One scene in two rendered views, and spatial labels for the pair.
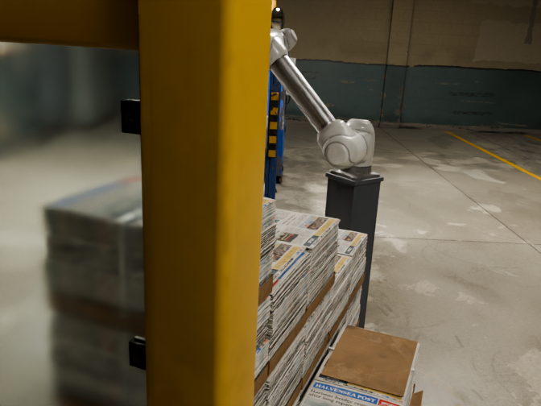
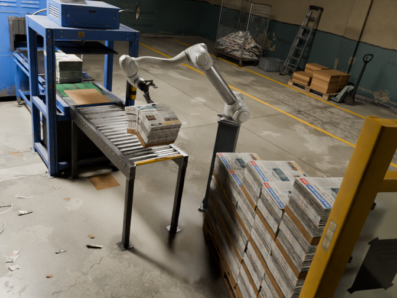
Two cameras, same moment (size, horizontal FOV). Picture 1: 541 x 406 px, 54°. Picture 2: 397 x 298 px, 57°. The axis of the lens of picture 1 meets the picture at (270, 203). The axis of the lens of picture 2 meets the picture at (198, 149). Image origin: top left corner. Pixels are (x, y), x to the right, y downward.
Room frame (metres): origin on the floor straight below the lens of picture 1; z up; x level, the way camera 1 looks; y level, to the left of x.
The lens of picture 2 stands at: (0.23, 1.86, 2.19)
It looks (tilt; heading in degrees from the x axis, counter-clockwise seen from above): 26 degrees down; 320
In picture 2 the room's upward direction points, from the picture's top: 9 degrees clockwise
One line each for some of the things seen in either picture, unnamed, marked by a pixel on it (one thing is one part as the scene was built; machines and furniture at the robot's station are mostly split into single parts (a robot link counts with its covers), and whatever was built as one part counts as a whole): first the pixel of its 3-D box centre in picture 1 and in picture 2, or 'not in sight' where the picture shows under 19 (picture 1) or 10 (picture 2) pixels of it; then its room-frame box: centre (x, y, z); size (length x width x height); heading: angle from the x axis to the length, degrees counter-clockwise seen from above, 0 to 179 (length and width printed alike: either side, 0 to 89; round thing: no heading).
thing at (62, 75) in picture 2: not in sight; (65, 67); (4.64, 0.46, 0.93); 0.38 x 0.30 x 0.26; 1
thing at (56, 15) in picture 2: not in sight; (83, 13); (4.07, 0.45, 1.65); 0.60 x 0.45 x 0.20; 91
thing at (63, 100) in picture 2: not in sight; (83, 97); (4.07, 0.45, 0.75); 0.70 x 0.65 x 0.10; 1
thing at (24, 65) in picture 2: not in sight; (51, 68); (5.20, 0.46, 0.75); 1.53 x 0.64 x 0.10; 1
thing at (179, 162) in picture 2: not in sight; (146, 130); (3.05, 0.18, 0.74); 1.34 x 0.05 x 0.12; 1
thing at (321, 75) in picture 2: not in sight; (319, 80); (5.38, -5.91, 0.28); 1.20 x 0.83 x 0.57; 1
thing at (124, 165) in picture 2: not in sight; (97, 138); (3.04, 0.68, 0.74); 1.34 x 0.05 x 0.12; 1
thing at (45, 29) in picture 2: not in sight; (51, 107); (3.76, 0.88, 0.77); 0.09 x 0.09 x 1.55; 1
